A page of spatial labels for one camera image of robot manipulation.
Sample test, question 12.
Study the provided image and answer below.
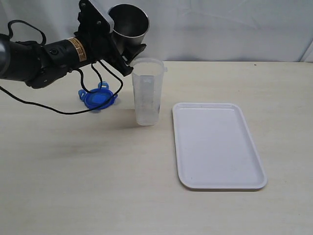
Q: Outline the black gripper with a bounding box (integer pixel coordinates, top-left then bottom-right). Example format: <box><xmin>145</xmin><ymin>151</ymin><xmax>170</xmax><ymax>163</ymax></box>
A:
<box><xmin>74</xmin><ymin>0</ymin><xmax>147</xmax><ymax>76</ymax></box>

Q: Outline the clear plastic tall container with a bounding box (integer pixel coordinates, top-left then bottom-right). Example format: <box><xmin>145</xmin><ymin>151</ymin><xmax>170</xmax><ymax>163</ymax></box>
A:
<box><xmin>132</xmin><ymin>58</ymin><xmax>168</xmax><ymax>126</ymax></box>

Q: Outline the stainless steel cup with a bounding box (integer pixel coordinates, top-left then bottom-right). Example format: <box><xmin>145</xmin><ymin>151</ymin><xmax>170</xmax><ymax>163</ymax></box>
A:
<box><xmin>108</xmin><ymin>3</ymin><xmax>150</xmax><ymax>53</ymax></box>

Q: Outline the black cable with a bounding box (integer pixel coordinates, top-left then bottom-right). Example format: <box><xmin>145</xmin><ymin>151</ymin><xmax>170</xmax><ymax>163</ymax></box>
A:
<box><xmin>0</xmin><ymin>20</ymin><xmax>123</xmax><ymax>115</ymax></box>

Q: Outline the white rectangular tray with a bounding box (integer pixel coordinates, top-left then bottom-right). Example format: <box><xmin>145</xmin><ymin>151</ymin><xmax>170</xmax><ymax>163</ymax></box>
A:
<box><xmin>172</xmin><ymin>102</ymin><xmax>268</xmax><ymax>190</ymax></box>

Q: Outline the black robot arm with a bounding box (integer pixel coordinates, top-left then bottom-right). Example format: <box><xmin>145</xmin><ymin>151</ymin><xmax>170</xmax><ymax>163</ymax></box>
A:
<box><xmin>0</xmin><ymin>0</ymin><xmax>150</xmax><ymax>89</ymax></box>

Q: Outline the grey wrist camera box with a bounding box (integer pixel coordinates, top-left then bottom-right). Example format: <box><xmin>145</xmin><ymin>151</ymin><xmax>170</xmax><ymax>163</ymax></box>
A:
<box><xmin>90</xmin><ymin>0</ymin><xmax>114</xmax><ymax>33</ymax></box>

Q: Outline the blue plastic lid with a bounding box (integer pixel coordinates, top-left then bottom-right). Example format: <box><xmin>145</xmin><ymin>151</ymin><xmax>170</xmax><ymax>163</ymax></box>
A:
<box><xmin>78</xmin><ymin>81</ymin><xmax>118</xmax><ymax>112</ymax></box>

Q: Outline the white curtain backdrop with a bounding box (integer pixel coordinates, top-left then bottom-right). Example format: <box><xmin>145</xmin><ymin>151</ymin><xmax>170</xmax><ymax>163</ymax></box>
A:
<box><xmin>0</xmin><ymin>0</ymin><xmax>313</xmax><ymax>62</ymax></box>

